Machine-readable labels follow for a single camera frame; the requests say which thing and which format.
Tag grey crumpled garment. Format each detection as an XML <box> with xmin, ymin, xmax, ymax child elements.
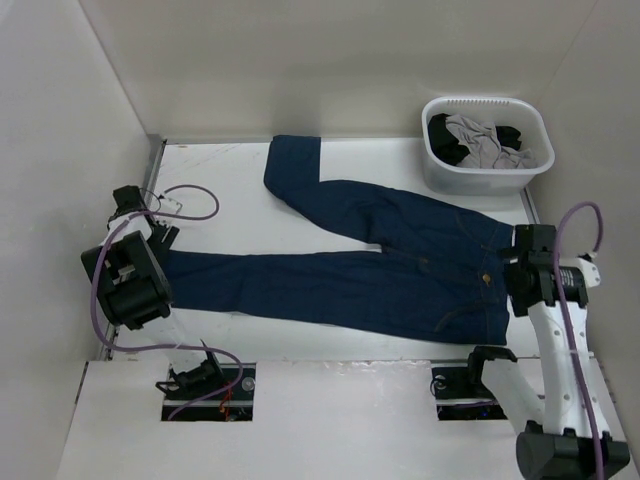
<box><xmin>445</xmin><ymin>114</ymin><xmax>538</xmax><ymax>170</ymax></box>

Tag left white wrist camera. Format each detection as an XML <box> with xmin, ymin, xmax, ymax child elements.
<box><xmin>156</xmin><ymin>193</ymin><xmax>183</xmax><ymax>215</ymax></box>

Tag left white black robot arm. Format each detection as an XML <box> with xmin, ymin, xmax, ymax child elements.
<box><xmin>81</xmin><ymin>185</ymin><xmax>225</xmax><ymax>400</ymax></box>

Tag white plastic laundry basket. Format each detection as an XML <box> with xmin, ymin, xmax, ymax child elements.
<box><xmin>421</xmin><ymin>96</ymin><xmax>555</xmax><ymax>196</ymax></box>

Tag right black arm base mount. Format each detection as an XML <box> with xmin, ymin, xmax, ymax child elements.
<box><xmin>430</xmin><ymin>364</ymin><xmax>507</xmax><ymax>421</ymax></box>

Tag dark blue denim trousers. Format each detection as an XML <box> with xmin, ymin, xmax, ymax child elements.
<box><xmin>163</xmin><ymin>135</ymin><xmax>513</xmax><ymax>346</ymax></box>

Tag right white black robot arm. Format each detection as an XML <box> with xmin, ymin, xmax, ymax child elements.
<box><xmin>463</xmin><ymin>225</ymin><xmax>631</xmax><ymax>479</ymax></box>

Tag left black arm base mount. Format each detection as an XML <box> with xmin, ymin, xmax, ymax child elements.
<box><xmin>155</xmin><ymin>363</ymin><xmax>257</xmax><ymax>423</ymax></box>

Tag black garment in basket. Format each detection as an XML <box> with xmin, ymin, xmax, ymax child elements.
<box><xmin>427</xmin><ymin>113</ymin><xmax>524</xmax><ymax>166</ymax></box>

